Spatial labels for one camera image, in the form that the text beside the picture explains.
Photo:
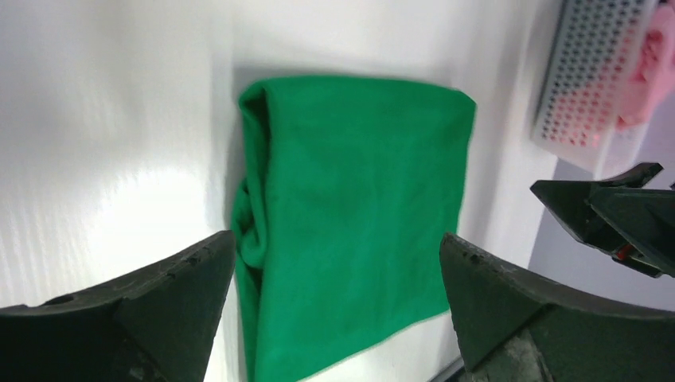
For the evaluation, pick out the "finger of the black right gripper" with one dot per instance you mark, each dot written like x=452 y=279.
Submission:
x=618 y=216

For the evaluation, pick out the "pink t-shirt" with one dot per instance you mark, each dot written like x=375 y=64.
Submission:
x=653 y=78

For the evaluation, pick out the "green t-shirt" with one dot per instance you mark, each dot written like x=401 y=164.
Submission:
x=350 y=185

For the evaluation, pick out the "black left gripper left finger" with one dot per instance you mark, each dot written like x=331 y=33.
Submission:
x=157 y=323

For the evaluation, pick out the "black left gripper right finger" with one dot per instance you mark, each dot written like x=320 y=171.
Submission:
x=515 y=325

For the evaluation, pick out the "white plastic laundry basket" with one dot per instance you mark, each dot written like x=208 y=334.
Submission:
x=596 y=47

